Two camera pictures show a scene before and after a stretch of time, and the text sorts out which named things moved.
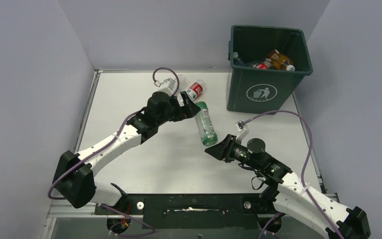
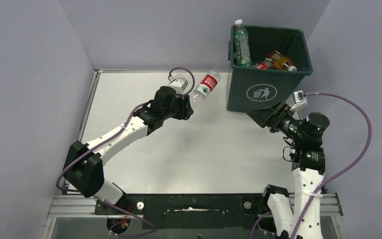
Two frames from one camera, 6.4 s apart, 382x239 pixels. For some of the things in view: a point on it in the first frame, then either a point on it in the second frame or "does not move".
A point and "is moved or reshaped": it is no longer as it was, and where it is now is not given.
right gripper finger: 223,150 → 264,117
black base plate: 192,211 does not move
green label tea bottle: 208,135 → 242,49
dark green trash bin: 265,90 does not move
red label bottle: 264,65 does not move
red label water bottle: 195,89 is moved or reshaped
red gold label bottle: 281,61 does not move
